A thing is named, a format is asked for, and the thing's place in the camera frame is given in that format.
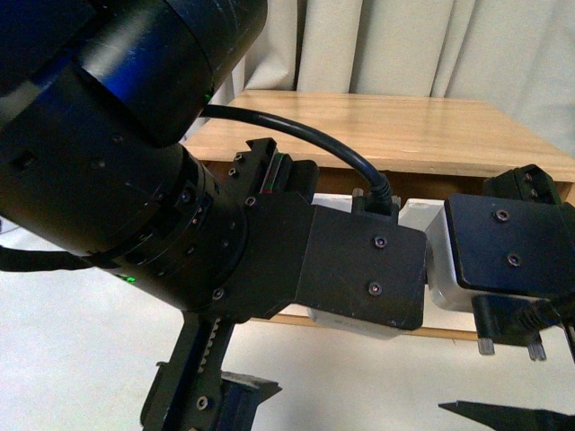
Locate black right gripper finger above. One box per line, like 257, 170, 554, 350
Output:
438, 400, 574, 431

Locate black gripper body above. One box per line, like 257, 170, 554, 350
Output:
140, 138, 319, 430

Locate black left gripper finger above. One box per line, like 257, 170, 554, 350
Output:
210, 372, 282, 431

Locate white drawer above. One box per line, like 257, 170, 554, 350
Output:
312, 193, 444, 232

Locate wooden two-drawer cabinet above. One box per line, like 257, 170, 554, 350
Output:
180, 89, 575, 345

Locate grey curtain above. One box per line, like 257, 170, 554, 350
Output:
215, 1, 574, 153

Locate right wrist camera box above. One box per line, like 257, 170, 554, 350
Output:
425, 164, 575, 362

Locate black lower cable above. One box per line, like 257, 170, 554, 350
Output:
0, 245, 98, 273

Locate black camera cable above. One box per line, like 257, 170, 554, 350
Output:
197, 104, 395, 212

